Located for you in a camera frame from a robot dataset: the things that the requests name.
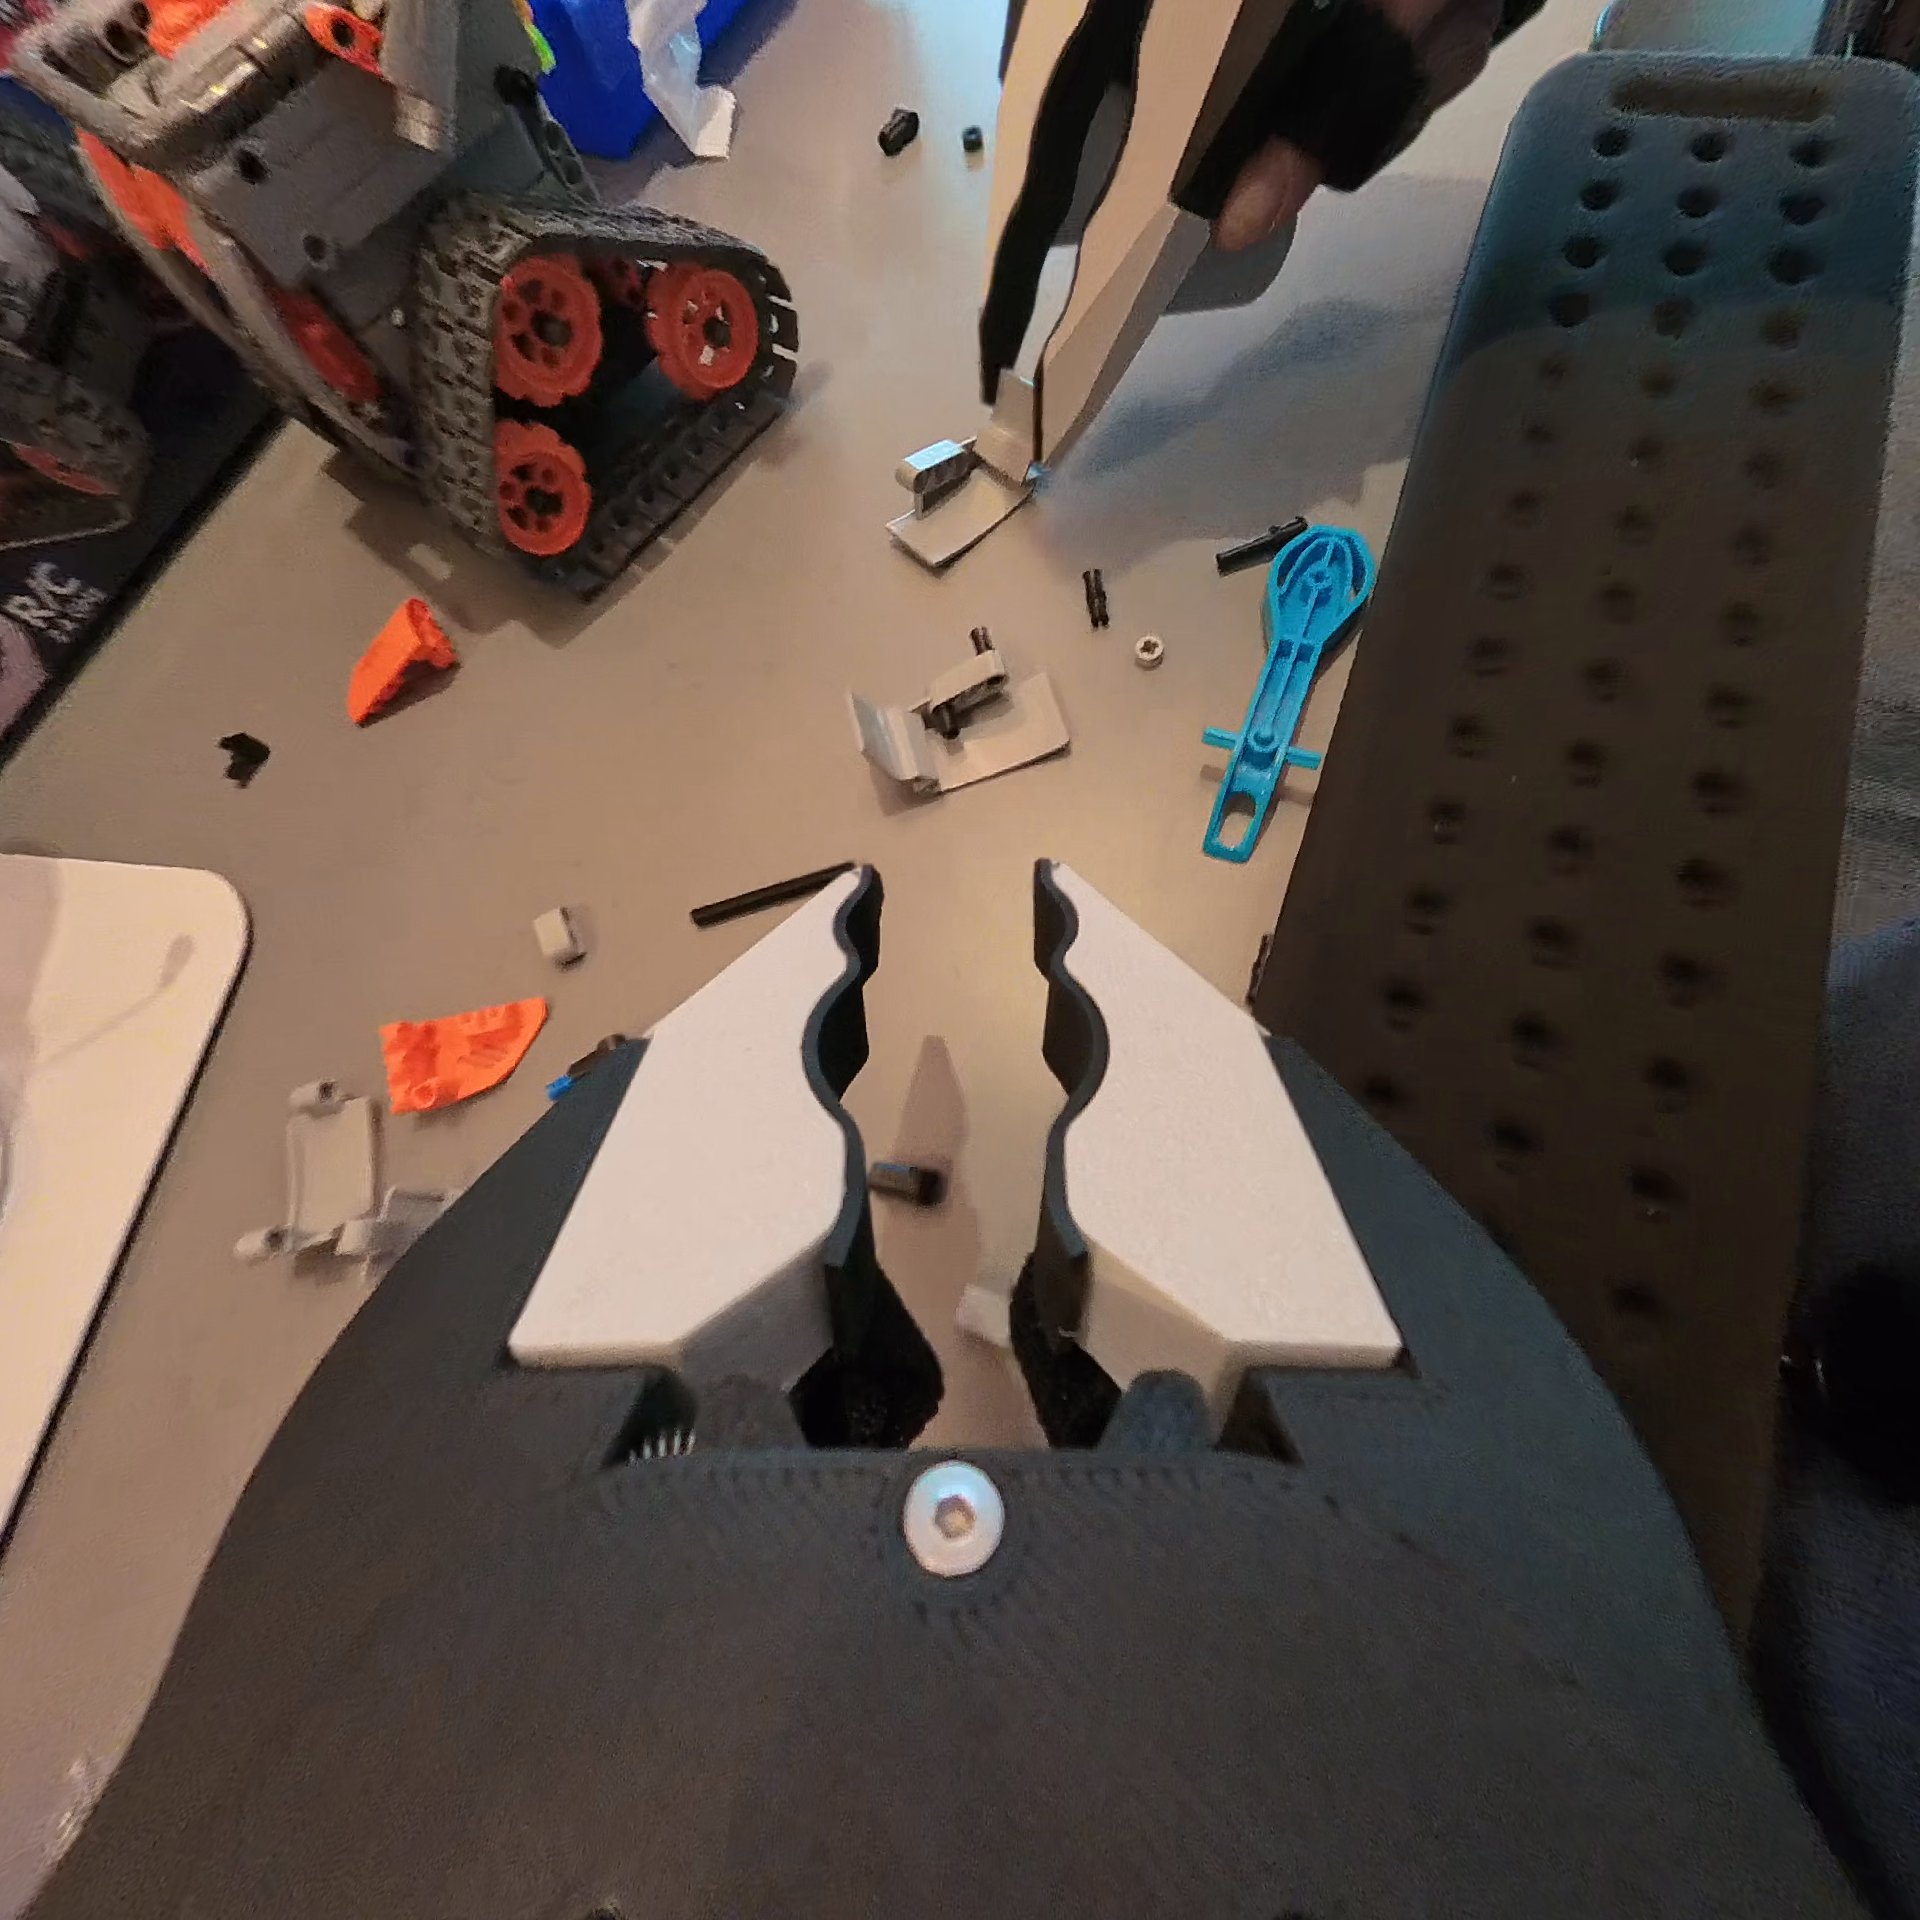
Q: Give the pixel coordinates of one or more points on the grey curved panel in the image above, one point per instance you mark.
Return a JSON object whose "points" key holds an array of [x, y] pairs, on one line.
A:
{"points": [[394, 1224], [329, 1165]]}

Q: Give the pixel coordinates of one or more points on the orange ribbed panel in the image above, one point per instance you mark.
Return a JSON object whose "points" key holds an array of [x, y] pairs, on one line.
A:
{"points": [[448, 1051]]}

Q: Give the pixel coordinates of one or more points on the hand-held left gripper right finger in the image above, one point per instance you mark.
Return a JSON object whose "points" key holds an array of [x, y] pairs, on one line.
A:
{"points": [[1217, 1185]]}

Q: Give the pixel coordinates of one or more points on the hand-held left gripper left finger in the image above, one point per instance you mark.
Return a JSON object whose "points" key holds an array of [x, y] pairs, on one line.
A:
{"points": [[698, 1185]]}

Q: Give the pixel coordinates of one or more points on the black pin with blue tip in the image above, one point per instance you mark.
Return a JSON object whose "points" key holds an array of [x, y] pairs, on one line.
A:
{"points": [[587, 1062]]}

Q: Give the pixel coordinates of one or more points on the grey orange tracked toy robot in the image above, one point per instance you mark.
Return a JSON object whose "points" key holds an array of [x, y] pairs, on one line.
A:
{"points": [[299, 196]]}

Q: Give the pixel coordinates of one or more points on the dark blue robot kit box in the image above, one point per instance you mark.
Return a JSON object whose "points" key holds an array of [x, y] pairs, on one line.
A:
{"points": [[55, 633]]}

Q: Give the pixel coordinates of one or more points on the teal separator tool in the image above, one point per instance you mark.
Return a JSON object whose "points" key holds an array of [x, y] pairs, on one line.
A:
{"points": [[1277, 677]]}

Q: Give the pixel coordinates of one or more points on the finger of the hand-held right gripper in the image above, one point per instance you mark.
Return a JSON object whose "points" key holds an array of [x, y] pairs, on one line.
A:
{"points": [[1023, 63], [1195, 75]]}

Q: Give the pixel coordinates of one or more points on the blue storage bin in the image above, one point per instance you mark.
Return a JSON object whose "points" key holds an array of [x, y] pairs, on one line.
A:
{"points": [[576, 75]]}

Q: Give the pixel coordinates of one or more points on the black perforated chair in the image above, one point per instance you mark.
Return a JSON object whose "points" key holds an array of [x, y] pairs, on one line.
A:
{"points": [[1572, 751]]}

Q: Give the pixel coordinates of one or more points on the long black axle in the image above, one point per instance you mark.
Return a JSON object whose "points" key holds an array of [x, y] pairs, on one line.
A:
{"points": [[776, 889]]}

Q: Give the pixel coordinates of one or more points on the person's right hand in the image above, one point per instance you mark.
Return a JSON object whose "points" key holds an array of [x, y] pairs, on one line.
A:
{"points": [[1263, 203]]}

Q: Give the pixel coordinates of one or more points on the person's dark clothing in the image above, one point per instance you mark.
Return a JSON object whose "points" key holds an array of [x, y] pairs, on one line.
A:
{"points": [[1860, 1355]]}

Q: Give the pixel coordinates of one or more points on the orange wedge panel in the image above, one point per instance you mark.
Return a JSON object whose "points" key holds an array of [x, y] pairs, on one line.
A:
{"points": [[394, 674]]}

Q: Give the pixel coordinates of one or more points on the grey curved panel assembly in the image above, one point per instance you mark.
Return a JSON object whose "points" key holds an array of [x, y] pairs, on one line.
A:
{"points": [[945, 521], [1005, 731]]}

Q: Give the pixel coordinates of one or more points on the small grey connector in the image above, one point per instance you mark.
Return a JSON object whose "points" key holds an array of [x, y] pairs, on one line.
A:
{"points": [[558, 929], [986, 1312]]}

